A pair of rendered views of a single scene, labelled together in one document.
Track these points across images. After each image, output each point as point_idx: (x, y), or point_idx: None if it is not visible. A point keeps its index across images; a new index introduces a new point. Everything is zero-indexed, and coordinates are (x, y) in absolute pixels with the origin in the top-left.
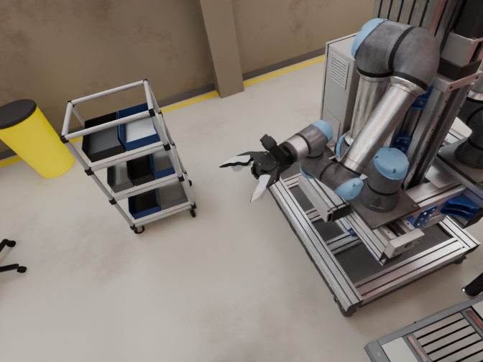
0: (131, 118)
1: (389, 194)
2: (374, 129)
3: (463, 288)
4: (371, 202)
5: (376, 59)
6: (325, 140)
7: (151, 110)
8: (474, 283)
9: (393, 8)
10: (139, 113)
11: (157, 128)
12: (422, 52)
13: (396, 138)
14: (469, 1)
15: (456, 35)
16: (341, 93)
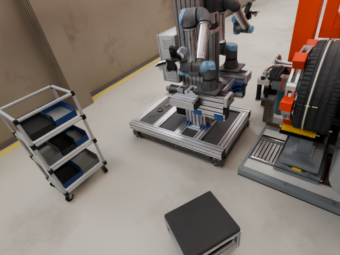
0: (60, 98)
1: (213, 79)
2: (202, 41)
3: (255, 98)
4: (209, 87)
5: (190, 20)
6: (186, 52)
7: (72, 91)
8: (257, 91)
9: None
10: (65, 94)
11: (76, 103)
12: (205, 11)
13: None
14: (207, 1)
15: None
16: None
